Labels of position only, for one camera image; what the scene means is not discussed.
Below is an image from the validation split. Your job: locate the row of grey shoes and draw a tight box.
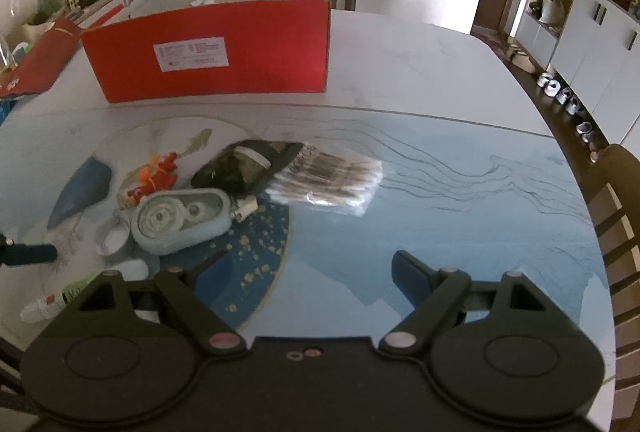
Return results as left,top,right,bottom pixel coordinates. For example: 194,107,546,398
537,72,603,163

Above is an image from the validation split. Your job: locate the cotton swab pack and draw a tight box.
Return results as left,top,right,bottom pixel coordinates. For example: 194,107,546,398
265,149,385,217

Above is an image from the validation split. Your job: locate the grey correction tape dispenser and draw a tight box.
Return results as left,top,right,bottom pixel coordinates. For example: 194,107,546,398
131,188,258,255

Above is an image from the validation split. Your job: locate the green white tube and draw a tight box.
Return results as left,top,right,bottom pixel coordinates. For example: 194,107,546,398
20,258,151,323

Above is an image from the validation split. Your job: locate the dark patterned pouch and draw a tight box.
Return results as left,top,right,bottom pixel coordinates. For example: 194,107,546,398
191,139,313,200

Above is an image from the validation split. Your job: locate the white wall cabinet unit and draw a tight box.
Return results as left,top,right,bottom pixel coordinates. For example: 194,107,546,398
515,0,640,147

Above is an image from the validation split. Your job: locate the white bag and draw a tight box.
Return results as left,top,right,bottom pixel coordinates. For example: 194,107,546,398
540,0,568,25

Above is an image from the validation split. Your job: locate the red cardboard box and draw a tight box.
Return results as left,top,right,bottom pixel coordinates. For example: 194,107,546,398
80,0,333,105

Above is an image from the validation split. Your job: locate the orange red bead toy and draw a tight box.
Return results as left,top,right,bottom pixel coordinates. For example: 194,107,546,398
125,151,180,207

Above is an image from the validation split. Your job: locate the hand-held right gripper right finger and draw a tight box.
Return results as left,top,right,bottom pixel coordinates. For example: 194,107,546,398
378,250,553,357

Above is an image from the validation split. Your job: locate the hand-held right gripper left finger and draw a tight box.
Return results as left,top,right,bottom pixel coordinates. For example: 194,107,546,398
75,257,248,355

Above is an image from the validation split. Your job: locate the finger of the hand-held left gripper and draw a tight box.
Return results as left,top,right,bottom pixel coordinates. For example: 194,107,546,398
0,324,28,413
0,236,57,267

